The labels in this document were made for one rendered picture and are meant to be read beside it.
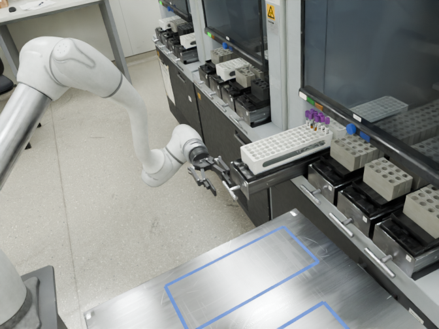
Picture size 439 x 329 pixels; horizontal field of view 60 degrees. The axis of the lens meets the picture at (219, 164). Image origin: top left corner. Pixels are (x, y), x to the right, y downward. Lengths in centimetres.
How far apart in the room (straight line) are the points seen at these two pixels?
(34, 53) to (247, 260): 83
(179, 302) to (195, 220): 138
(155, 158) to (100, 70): 48
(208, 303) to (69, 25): 392
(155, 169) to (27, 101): 53
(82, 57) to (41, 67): 16
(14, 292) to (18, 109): 49
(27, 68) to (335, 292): 100
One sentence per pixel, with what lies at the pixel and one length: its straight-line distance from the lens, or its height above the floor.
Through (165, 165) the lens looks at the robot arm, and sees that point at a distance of 150.
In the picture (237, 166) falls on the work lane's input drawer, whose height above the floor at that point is 82.
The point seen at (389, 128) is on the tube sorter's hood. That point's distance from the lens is 103.
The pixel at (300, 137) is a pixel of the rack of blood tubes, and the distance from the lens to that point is 129.
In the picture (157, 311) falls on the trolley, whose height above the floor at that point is 82.
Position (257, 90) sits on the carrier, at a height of 86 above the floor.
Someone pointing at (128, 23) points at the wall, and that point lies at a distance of 460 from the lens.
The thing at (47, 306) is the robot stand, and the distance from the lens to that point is 121.
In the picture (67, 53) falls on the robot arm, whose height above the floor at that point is 126.
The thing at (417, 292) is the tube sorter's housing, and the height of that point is 72.
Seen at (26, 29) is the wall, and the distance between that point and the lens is 453.
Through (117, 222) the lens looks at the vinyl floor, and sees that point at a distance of 242.
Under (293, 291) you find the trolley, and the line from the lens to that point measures 91.
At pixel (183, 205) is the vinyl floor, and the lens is 238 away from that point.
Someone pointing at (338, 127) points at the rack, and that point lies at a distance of 134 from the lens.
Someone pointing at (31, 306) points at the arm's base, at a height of 72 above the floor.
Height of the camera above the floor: 157
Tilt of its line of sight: 36 degrees down
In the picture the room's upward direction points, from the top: 9 degrees counter-clockwise
